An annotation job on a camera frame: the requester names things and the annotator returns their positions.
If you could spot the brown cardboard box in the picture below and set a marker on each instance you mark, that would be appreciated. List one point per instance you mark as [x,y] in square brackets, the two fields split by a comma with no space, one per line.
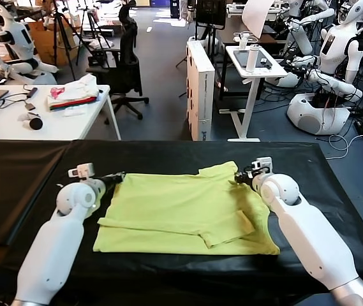
[45,48]

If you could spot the white humanoid robot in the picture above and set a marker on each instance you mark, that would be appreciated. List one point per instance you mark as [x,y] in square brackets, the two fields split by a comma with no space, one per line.
[18,41]
[302,35]
[331,54]

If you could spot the stack of folded clothes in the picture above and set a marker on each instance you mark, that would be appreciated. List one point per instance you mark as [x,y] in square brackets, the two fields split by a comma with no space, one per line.
[72,94]

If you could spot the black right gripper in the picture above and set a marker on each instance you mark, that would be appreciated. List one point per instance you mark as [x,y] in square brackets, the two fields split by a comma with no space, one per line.
[246,178]

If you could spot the white office desk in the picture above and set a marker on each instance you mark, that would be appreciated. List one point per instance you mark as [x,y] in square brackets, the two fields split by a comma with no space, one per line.
[9,127]

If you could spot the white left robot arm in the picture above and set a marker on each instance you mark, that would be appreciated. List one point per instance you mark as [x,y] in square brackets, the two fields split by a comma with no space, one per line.
[56,242]

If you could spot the small white standing desk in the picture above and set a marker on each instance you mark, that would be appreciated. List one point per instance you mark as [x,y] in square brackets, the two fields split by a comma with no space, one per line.
[248,95]

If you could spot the yellow t-shirt with print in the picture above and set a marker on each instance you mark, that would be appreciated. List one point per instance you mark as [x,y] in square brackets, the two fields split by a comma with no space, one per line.
[174,210]

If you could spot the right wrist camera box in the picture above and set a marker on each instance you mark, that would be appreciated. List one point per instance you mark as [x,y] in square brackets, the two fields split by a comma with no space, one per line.
[262,163]

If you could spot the small grey adapter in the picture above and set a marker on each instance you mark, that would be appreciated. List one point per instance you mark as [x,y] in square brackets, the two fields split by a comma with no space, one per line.
[30,106]

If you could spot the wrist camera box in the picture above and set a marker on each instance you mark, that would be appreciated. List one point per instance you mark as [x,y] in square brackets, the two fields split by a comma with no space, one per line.
[82,170]
[262,163]

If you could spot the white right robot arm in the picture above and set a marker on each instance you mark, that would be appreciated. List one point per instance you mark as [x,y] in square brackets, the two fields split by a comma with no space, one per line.
[312,242]

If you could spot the black office chair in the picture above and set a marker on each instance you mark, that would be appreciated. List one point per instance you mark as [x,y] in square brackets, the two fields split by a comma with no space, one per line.
[127,73]

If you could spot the large black tablecloth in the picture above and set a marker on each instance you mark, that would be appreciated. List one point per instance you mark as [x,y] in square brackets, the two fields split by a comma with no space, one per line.
[200,153]

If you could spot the large white sheet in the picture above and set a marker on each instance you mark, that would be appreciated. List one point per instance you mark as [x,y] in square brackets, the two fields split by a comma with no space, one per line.
[256,16]

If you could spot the white water bottle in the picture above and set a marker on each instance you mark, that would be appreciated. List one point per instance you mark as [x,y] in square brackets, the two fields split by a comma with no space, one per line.
[252,59]

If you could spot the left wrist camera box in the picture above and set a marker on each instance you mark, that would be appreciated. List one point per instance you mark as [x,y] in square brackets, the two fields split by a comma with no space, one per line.
[82,170]

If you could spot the black monitor on stand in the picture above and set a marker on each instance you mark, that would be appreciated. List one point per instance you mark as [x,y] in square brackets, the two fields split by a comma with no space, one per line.
[210,12]

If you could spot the tall white cardboard box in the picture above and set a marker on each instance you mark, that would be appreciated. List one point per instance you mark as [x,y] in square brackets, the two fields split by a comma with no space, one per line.
[200,95]

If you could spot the brownish black table cover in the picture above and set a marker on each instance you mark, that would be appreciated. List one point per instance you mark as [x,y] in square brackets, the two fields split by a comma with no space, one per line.
[9,175]

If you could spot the black camera tripod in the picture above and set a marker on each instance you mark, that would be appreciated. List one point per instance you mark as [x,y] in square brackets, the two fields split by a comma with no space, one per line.
[90,28]
[60,32]

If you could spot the dark tablet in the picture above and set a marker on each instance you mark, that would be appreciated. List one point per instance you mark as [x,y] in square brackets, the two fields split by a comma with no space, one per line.
[241,59]

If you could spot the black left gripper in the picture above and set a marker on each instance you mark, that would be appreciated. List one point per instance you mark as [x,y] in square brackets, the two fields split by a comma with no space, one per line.
[111,181]

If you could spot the black usb hub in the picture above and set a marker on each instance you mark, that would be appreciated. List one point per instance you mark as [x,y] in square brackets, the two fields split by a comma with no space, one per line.
[32,92]

